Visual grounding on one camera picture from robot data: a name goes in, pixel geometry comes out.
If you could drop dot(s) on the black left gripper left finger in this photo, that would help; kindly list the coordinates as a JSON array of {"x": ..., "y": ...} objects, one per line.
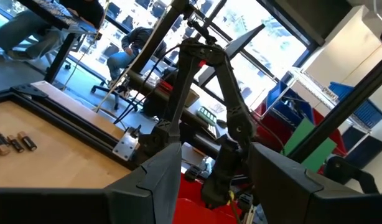
[{"x": 85, "y": 207}]

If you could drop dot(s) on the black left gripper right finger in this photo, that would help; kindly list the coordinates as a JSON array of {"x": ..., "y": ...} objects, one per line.
[{"x": 303, "y": 205}]

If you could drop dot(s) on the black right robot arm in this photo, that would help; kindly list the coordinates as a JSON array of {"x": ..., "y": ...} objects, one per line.
[{"x": 237, "y": 118}]

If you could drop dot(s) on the red plastic bin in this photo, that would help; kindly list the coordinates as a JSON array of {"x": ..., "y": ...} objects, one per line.
[{"x": 191, "y": 214}]

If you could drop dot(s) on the green board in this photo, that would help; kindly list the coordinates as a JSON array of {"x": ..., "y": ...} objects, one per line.
[{"x": 321, "y": 155}]

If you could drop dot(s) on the black computer mouse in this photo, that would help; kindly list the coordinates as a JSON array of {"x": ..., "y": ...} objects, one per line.
[{"x": 221, "y": 123}]

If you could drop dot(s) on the dark blue storage bin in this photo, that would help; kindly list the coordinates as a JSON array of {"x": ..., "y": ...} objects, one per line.
[{"x": 365, "y": 149}]

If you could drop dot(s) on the beige cup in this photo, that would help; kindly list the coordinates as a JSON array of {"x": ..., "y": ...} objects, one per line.
[{"x": 192, "y": 98}]

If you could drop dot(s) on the black office chair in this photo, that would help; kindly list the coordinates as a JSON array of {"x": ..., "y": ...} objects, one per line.
[{"x": 117, "y": 99}]

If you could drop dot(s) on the black round crossbar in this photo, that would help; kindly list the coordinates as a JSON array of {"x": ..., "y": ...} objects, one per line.
[{"x": 147, "y": 88}]

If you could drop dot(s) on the black office desk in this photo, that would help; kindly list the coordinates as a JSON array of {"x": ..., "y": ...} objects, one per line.
[{"x": 69, "y": 23}]

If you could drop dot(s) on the metal bracket plate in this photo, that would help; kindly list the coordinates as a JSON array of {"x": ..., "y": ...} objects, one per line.
[{"x": 125, "y": 144}]

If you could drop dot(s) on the black table edge frame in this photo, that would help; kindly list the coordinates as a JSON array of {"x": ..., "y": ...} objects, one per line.
[{"x": 69, "y": 126}]

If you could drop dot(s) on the black frame post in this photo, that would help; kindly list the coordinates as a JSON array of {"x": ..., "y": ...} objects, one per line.
[
  {"x": 158, "y": 34},
  {"x": 343, "y": 107}
]

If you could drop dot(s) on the black corner bracket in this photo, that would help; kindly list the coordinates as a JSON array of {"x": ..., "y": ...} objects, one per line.
[{"x": 29, "y": 91}]

